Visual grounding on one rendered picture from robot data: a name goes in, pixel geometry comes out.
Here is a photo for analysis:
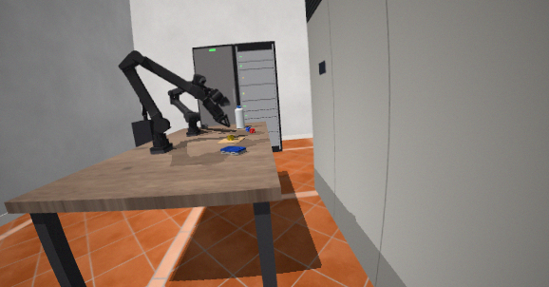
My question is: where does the peach square mat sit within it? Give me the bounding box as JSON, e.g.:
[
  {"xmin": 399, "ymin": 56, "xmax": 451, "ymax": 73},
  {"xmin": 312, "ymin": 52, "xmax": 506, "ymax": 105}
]
[{"xmin": 217, "ymin": 137, "xmax": 246, "ymax": 144}]

